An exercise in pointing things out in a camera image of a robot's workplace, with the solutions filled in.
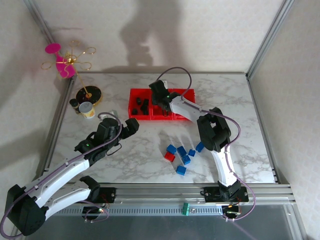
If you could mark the pink plastic wine glass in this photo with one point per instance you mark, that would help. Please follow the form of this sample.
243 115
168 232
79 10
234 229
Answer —
63 67

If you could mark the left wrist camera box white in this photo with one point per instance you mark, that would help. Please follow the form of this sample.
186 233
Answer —
113 113

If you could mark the aluminium frame post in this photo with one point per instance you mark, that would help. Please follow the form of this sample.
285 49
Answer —
40 21
271 32

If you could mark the aluminium side rail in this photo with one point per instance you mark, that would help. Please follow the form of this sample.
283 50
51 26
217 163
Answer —
61 117
262 125

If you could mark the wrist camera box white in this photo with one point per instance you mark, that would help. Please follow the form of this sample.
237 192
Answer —
165 82
113 113

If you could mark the cream cup grey lid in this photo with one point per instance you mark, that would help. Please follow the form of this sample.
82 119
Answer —
87 110

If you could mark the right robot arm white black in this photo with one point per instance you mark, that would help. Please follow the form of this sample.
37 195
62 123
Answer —
225 165

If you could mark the grey translucent panel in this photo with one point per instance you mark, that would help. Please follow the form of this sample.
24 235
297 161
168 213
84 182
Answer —
160 228

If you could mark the small black circuit board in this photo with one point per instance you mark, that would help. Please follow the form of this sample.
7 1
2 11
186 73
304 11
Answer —
93 211
231 210

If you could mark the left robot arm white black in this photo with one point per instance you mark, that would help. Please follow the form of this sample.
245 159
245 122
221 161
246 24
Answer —
57 173

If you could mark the aluminium front rail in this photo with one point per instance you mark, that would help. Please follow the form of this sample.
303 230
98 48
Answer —
160 193

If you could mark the green terminal connector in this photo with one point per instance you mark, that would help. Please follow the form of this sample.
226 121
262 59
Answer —
186 209

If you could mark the small dark bottle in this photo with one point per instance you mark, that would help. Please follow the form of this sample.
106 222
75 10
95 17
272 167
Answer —
74 104

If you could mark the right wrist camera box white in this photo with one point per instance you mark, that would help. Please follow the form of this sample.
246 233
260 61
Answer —
165 82

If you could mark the red plastic bin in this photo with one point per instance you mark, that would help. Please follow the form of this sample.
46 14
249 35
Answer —
191 98
157 116
140 118

